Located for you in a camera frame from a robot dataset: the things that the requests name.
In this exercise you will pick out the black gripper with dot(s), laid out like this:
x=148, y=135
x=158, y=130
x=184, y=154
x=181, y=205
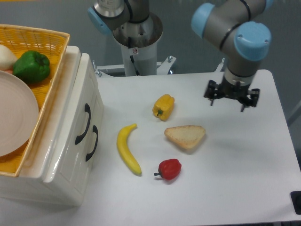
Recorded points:
x=247, y=98

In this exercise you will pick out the black top drawer handle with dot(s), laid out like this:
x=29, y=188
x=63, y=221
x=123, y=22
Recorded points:
x=86, y=124

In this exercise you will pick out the black drawer handle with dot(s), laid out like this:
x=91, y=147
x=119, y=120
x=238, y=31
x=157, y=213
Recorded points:
x=86, y=124
x=94, y=143

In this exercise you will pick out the white drawer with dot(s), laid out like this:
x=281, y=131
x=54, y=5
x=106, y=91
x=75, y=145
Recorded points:
x=69, y=173

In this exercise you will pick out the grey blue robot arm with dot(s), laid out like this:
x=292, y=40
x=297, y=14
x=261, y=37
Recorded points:
x=230, y=28

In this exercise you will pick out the white drawer cabinet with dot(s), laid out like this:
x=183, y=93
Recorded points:
x=29, y=185

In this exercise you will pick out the slice of bread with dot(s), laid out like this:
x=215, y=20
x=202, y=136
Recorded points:
x=186, y=137

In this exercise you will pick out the yellow bell pepper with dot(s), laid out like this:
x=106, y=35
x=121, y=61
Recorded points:
x=163, y=107

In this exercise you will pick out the red bell pepper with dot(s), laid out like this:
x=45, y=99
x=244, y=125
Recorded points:
x=169, y=169

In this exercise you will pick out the yellow banana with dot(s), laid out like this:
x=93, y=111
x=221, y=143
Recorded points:
x=124, y=151

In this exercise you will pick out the black corner device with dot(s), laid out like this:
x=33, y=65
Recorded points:
x=296, y=200

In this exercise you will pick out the yellow woven basket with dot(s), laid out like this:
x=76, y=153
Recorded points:
x=53, y=44

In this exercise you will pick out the green bell pepper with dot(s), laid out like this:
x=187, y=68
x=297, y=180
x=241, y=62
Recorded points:
x=32, y=67

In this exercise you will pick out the pink plate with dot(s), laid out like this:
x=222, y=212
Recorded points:
x=18, y=113

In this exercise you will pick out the white onion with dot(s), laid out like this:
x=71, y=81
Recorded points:
x=7, y=58

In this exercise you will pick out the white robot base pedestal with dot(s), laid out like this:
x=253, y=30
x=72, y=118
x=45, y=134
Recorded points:
x=138, y=43

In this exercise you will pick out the black lower drawer handle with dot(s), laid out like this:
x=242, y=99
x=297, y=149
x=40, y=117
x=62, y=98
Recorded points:
x=94, y=143

